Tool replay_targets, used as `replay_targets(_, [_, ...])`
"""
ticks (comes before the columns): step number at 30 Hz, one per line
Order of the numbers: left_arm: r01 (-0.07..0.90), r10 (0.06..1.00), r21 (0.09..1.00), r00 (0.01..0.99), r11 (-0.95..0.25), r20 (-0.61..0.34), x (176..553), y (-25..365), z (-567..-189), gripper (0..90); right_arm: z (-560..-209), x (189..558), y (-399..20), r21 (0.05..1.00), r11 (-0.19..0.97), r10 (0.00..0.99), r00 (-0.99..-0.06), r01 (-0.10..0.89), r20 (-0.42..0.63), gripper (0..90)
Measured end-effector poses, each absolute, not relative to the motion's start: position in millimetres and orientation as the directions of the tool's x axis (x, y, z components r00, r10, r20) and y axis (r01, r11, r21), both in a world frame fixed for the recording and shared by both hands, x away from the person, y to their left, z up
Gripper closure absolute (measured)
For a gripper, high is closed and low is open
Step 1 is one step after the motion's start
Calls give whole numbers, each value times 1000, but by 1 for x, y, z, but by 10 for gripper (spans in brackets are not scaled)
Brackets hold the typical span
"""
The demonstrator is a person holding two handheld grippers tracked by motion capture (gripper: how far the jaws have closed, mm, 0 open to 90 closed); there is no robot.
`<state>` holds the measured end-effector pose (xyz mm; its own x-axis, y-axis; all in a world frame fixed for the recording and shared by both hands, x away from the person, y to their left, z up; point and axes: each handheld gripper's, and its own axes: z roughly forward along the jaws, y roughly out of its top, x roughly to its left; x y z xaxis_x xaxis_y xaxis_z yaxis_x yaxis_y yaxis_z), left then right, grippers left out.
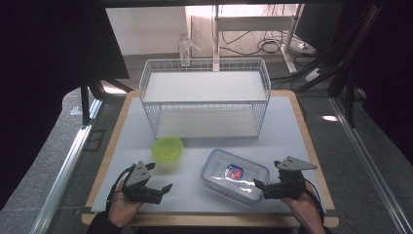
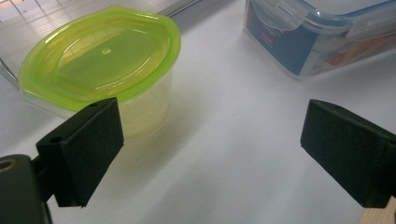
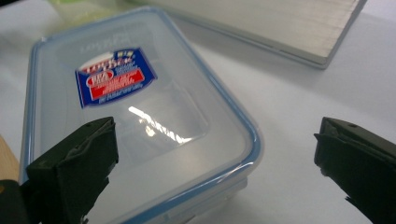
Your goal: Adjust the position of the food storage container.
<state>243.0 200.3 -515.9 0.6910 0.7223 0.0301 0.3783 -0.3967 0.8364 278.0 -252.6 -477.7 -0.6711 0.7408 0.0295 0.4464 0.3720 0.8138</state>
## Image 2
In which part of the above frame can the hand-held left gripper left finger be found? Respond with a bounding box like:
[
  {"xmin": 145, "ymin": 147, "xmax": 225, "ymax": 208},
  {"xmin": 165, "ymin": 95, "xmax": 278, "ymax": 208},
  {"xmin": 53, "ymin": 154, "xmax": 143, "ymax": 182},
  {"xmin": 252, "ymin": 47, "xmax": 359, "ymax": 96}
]
[{"xmin": 31, "ymin": 97, "xmax": 125, "ymax": 208}]

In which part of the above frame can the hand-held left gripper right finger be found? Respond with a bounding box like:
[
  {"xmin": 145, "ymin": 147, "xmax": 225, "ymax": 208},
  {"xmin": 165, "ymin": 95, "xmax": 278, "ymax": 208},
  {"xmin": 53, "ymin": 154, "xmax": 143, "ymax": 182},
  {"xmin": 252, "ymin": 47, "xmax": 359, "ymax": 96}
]
[{"xmin": 300, "ymin": 98, "xmax": 396, "ymax": 209}]

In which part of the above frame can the green plastic lid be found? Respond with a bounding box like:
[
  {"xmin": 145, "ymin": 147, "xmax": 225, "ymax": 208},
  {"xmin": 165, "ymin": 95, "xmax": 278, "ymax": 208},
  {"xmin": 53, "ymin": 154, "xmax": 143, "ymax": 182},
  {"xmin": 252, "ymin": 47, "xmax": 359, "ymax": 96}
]
[{"xmin": 18, "ymin": 5, "xmax": 182, "ymax": 113}]

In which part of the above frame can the light wooden board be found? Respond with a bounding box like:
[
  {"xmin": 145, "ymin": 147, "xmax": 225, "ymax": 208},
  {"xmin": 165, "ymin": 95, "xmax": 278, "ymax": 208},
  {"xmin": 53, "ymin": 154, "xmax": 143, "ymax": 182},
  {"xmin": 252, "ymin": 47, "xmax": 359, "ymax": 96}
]
[{"xmin": 358, "ymin": 195, "xmax": 396, "ymax": 224}]

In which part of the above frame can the clear rectangular container blue label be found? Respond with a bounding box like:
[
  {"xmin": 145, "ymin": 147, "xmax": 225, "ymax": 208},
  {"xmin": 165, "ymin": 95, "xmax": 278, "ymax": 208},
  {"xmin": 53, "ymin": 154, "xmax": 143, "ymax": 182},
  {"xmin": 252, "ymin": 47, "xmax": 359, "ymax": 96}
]
[{"xmin": 243, "ymin": 0, "xmax": 396, "ymax": 80}]

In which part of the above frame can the clear lid with blue seal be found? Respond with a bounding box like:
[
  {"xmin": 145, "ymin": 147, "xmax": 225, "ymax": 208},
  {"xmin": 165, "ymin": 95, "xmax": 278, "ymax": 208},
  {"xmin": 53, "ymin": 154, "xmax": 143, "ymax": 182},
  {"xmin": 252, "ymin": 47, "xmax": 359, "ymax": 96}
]
[{"xmin": 248, "ymin": 0, "xmax": 396, "ymax": 42}]

